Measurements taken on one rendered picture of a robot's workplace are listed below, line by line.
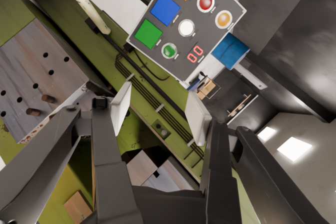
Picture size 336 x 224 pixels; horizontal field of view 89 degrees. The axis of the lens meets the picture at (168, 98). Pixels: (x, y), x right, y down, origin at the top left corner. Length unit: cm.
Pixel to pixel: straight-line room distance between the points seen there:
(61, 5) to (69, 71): 64
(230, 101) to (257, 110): 146
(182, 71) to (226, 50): 341
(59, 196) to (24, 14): 89
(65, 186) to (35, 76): 53
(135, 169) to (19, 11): 94
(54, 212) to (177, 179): 63
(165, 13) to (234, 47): 350
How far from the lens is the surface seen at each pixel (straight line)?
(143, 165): 72
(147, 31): 65
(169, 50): 66
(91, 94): 83
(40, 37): 102
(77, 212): 100
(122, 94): 16
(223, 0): 68
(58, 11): 137
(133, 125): 123
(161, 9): 65
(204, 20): 67
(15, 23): 116
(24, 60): 101
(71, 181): 102
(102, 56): 105
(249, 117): 1042
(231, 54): 405
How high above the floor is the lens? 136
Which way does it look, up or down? 14 degrees down
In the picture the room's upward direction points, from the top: 135 degrees clockwise
